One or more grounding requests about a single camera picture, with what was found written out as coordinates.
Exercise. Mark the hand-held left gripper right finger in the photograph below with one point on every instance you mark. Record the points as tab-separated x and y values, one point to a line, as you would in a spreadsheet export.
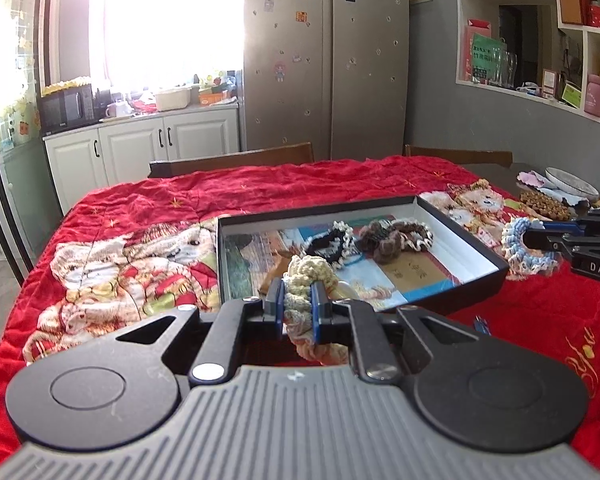
322	312

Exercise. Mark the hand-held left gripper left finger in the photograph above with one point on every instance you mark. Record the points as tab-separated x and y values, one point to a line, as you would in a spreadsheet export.
277	310

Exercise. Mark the cream crochet scrunchie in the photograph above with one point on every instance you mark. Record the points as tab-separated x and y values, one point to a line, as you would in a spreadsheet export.
300	280

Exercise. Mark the brown paper triangle packet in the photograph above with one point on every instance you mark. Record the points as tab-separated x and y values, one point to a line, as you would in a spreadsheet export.
280	270

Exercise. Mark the blue crochet scrunchie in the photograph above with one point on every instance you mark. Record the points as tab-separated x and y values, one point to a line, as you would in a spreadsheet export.
512	245

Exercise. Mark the black scrunchie white lace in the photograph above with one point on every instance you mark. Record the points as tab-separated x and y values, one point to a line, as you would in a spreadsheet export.
327	245

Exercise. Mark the brown felt hair claw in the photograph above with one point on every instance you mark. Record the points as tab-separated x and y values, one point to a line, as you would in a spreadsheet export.
380	242

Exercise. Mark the dark blue binder clip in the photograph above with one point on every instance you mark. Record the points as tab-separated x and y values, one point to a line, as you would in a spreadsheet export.
481	325

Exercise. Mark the black cardboard box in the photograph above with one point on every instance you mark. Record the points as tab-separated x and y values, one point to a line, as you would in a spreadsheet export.
455	295

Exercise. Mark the brown scrunchie cream lace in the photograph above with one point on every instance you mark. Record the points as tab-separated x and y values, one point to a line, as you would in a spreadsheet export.
417	235

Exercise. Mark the white plate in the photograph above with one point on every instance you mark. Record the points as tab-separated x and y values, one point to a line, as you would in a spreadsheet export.
572	185

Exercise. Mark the pink scalloped paper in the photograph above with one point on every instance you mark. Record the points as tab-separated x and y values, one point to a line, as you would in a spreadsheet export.
530	180

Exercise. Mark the pink bottle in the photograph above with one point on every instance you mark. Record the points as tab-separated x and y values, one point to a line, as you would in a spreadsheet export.
597	97

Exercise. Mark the red printed blanket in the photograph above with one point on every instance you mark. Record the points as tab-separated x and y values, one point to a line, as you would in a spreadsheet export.
280	185

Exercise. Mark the small green card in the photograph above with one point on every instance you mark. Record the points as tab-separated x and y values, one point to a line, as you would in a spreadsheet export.
572	94

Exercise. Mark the dark wooden chair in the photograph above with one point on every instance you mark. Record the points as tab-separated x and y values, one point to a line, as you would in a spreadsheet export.
455	155
230	159

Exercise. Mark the clear drinking glass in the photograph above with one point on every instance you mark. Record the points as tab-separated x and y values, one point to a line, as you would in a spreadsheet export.
511	69
496	67

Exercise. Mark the green sign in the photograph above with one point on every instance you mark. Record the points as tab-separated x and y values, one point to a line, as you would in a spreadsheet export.
486	60

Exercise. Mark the white kitchen cabinet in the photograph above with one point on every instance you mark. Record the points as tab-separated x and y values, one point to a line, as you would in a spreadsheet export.
130	150

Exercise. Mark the brown box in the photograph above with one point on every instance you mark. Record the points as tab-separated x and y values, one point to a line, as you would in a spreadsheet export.
572	4

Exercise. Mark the orange box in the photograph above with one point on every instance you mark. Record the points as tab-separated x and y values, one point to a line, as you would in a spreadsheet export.
212	98

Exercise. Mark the red paper bag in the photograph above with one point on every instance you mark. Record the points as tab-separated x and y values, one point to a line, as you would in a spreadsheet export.
480	25

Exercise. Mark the cream plastic basin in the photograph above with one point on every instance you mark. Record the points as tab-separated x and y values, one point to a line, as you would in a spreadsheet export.
172	99

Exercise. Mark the green white toy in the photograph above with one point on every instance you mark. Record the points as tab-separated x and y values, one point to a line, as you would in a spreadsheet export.
217	81

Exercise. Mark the cartoon girl sticker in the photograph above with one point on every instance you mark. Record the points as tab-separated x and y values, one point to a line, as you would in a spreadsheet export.
280	71

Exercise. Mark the red cloth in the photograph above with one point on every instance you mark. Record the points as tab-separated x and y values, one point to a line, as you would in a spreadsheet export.
143	104

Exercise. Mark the steel refrigerator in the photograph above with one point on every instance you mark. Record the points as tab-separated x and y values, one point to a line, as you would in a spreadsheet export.
325	60

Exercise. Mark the white mug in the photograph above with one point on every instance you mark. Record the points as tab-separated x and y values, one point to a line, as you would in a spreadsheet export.
116	109

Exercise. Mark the black microwave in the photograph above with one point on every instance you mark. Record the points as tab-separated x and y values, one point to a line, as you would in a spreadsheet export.
65	110

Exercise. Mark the orange square sticker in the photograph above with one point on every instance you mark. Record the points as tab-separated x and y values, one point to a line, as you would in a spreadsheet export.
301	17

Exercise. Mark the white wall shelf unit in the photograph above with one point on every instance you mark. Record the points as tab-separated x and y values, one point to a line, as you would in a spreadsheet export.
530	97

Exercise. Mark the black sliding door frame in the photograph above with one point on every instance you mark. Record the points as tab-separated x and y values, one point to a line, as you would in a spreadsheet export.
0	200

